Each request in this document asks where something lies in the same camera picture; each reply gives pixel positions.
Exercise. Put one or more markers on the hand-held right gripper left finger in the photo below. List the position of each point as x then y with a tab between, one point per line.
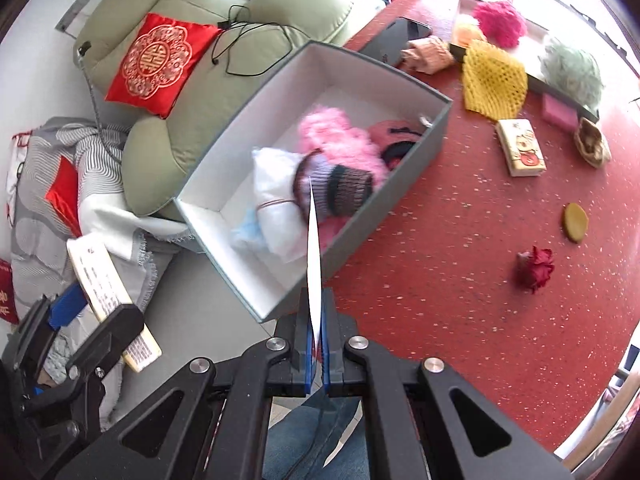
310	360

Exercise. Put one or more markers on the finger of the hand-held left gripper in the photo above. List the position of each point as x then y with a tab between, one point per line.
67	306
117	330

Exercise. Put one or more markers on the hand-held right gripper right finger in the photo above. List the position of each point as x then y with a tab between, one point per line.
327	360

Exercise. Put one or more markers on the white tan printed box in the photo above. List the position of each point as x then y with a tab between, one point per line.
522	147
97	270

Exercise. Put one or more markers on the white paper card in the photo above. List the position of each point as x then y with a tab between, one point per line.
314	260

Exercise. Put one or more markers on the white plastic bag bundle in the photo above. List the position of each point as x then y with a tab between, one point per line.
275	200

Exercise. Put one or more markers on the purple brown knitted sock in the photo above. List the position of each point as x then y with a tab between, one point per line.
340	185

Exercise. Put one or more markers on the grey cardboard box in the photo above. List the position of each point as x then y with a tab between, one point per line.
400	170

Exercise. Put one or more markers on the pink navy knitted hat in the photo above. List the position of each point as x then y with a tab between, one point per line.
395	135

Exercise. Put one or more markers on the red bag with gold print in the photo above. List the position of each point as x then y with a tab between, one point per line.
7	295

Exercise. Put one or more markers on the grey striped blanket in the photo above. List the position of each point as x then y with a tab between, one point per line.
45	240

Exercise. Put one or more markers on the person's jeans legs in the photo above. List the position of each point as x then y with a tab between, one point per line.
315	440

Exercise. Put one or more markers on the red packet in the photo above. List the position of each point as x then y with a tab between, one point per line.
65	195

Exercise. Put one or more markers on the light blue fluffy ball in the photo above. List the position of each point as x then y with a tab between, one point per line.
245	230

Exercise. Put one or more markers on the green sofa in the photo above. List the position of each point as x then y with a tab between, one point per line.
165	150

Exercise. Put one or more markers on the pink fluffy ball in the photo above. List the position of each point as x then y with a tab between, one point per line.
340	132

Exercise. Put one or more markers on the dark red rose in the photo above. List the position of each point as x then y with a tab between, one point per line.
539	267

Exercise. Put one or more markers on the red embroidered cushion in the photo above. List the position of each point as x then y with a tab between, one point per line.
155	62

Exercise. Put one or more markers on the yellow round sponge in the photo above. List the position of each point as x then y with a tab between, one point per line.
575	222

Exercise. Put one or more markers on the peach cloth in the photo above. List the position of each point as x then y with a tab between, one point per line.
430	55

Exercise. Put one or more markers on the yellow foam net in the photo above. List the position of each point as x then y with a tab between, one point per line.
492	82

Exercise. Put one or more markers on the black phone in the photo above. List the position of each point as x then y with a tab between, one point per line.
395	40

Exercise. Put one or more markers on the brown knitted pouch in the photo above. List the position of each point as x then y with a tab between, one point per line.
592	142

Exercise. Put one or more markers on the orange fluffy ball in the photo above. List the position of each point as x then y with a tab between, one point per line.
467	30

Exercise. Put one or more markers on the magenta fluffy ball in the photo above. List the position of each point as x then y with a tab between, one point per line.
500	22

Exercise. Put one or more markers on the green fluffy ball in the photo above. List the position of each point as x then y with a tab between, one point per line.
572	70

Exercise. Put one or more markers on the grey metal wall plate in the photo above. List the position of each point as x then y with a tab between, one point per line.
75	11

